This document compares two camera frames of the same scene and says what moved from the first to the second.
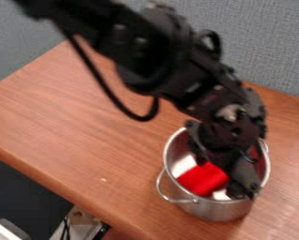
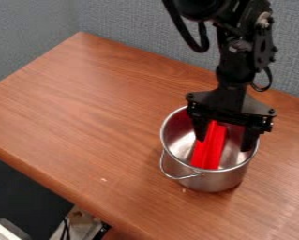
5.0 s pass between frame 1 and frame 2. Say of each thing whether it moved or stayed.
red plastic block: moved
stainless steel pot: moved
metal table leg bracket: stayed
